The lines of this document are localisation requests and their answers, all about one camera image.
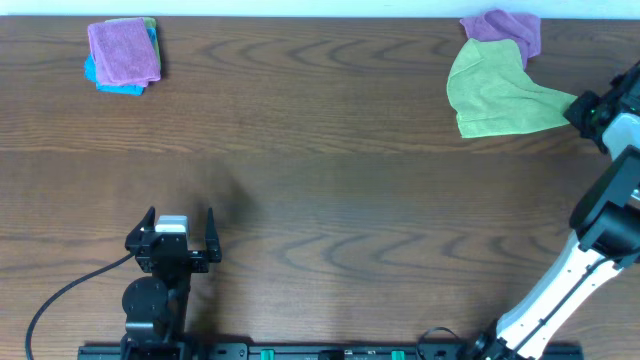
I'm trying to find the light green microfiber cloth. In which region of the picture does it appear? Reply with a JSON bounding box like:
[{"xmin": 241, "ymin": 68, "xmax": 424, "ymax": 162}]
[{"xmin": 446, "ymin": 39, "xmax": 577, "ymax": 138}]

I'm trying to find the folded blue cloth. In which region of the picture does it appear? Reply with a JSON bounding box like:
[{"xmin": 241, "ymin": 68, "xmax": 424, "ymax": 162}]
[{"xmin": 84, "ymin": 27, "xmax": 161, "ymax": 96}]

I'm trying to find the black mounting rail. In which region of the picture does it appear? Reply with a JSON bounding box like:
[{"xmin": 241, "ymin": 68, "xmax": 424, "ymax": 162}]
[{"xmin": 77, "ymin": 341, "xmax": 585, "ymax": 360}]

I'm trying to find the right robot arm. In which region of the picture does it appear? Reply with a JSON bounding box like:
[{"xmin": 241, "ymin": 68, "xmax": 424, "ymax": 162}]
[{"xmin": 465, "ymin": 65, "xmax": 639, "ymax": 360}]

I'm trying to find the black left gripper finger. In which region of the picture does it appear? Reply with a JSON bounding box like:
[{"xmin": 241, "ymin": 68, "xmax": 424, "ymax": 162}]
[
  {"xmin": 138, "ymin": 206, "xmax": 155, "ymax": 232},
  {"xmin": 204, "ymin": 208, "xmax": 221, "ymax": 253}
]

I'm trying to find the folded pink cloth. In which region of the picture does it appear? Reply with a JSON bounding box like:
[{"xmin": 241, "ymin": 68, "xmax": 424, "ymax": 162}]
[{"xmin": 85, "ymin": 17, "xmax": 161, "ymax": 95}]

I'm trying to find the crumpled purple cloth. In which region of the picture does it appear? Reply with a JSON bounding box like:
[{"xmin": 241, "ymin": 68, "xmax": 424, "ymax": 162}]
[{"xmin": 460, "ymin": 9, "xmax": 542, "ymax": 67}]

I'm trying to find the folded green cloth in stack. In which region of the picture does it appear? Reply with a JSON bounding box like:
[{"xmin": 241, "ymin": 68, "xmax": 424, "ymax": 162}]
[{"xmin": 101, "ymin": 18, "xmax": 161, "ymax": 77}]

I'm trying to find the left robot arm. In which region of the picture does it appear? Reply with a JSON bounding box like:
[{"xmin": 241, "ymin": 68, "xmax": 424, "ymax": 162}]
[{"xmin": 120, "ymin": 207, "xmax": 222, "ymax": 359}]

